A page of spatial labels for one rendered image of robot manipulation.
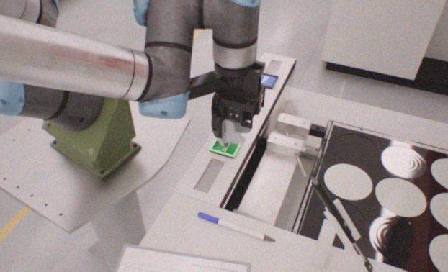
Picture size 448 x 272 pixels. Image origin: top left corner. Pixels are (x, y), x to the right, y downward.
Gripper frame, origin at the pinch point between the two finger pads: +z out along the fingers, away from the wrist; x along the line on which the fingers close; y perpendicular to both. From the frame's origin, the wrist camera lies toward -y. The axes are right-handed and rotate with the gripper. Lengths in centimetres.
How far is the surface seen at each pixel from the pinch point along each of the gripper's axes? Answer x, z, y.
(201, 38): 199, 97, -101
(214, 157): -3.8, 1.4, -0.2
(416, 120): 44, 15, 42
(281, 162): 7.4, 9.4, 11.5
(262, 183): 0.0, 9.4, 9.4
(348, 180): 6.3, 7.4, 26.7
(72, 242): 7, 97, -76
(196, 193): -13.9, 1.4, 0.4
